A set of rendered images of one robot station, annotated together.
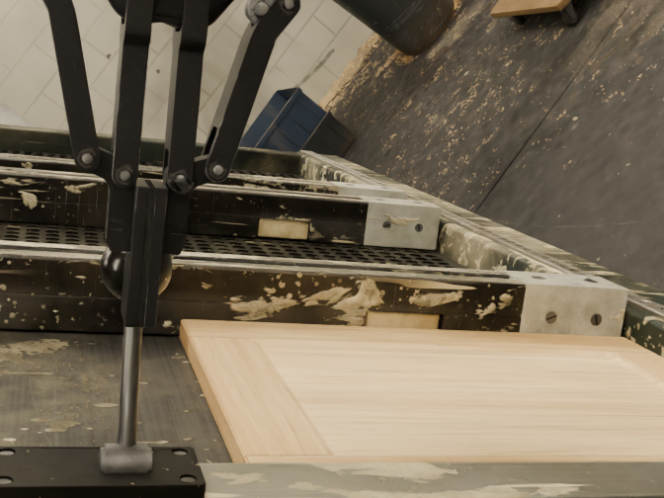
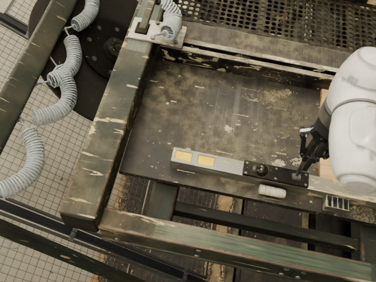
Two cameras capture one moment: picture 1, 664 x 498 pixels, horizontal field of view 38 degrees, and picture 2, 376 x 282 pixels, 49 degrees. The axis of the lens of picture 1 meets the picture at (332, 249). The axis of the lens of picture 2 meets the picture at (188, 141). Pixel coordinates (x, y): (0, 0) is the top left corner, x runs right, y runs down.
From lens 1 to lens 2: 93 cm
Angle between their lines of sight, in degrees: 50
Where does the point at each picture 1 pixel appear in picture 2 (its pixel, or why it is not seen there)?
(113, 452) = (294, 177)
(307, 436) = not seen: hidden behind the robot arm
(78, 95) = (302, 147)
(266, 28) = not seen: hidden behind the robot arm
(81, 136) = (301, 151)
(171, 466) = (303, 179)
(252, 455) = (322, 164)
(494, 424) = not seen: outside the picture
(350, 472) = (337, 184)
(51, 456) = (283, 171)
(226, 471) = (313, 179)
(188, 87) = (323, 149)
